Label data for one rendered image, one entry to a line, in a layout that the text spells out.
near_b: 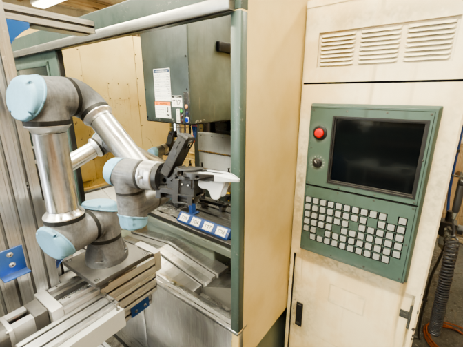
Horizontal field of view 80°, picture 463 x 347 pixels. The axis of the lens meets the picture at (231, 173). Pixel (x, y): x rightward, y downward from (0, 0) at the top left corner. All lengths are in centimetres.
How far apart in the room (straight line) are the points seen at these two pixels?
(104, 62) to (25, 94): 212
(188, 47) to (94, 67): 133
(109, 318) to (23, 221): 43
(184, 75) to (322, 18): 85
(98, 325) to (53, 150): 55
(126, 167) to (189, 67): 112
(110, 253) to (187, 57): 116
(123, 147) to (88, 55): 206
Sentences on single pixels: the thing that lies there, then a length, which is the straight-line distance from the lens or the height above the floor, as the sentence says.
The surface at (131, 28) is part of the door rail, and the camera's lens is 129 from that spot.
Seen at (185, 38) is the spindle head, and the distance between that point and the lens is 178.
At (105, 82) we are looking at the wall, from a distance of 295.
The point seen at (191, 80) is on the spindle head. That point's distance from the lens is 176.
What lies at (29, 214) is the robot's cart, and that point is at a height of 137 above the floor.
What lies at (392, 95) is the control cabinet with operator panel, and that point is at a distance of 121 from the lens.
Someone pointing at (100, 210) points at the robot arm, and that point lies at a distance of 105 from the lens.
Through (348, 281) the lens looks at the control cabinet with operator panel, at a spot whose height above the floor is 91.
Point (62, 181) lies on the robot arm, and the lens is 94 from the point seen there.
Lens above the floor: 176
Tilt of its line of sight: 16 degrees down
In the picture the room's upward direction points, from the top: straight up
